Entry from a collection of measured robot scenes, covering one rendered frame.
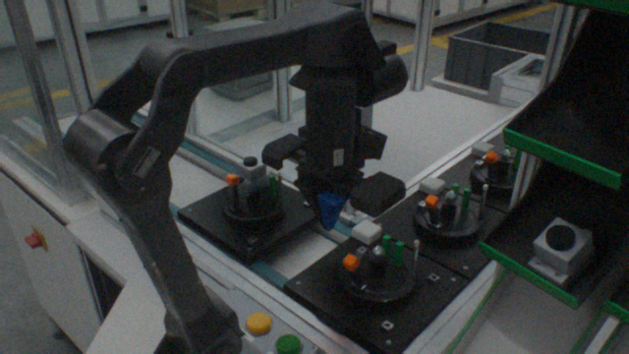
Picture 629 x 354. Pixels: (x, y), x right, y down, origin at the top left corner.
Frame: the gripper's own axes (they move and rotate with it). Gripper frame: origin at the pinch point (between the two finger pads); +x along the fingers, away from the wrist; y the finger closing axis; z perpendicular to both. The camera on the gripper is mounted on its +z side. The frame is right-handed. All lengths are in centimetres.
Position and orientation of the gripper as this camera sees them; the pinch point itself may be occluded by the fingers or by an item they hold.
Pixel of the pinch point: (328, 206)
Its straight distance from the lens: 66.0
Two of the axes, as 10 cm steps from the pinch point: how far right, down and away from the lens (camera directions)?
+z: 6.8, -3.8, 6.2
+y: -7.3, -3.5, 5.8
